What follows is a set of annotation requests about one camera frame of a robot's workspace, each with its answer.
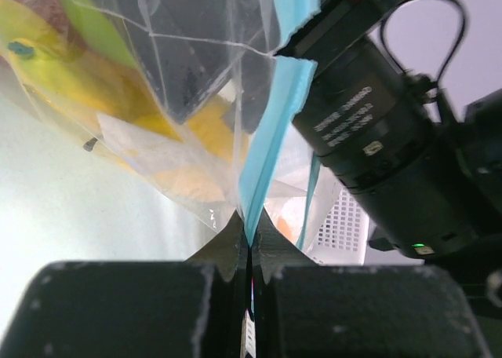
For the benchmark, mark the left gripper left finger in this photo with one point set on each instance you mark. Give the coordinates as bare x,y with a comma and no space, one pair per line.
192,308

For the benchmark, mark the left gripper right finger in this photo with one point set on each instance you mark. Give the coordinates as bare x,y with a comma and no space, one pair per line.
303,309

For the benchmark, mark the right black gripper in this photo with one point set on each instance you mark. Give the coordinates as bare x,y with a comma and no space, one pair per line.
337,26

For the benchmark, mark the orange fake fruit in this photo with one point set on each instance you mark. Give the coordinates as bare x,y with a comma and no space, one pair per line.
290,219

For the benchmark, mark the yellow fake banana bunch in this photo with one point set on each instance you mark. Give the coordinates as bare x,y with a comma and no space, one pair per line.
108,108

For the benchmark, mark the clear zip top bag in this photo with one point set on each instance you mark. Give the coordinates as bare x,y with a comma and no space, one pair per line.
190,50

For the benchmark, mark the green fake apple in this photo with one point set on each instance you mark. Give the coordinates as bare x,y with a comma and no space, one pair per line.
97,31

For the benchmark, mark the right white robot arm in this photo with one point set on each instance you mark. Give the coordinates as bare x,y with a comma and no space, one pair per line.
431,183

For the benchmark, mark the red fake grape bunch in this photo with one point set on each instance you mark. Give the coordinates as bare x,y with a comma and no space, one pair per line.
53,13

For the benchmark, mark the white perforated plastic basket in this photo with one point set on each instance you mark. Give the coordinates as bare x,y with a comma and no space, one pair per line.
341,239

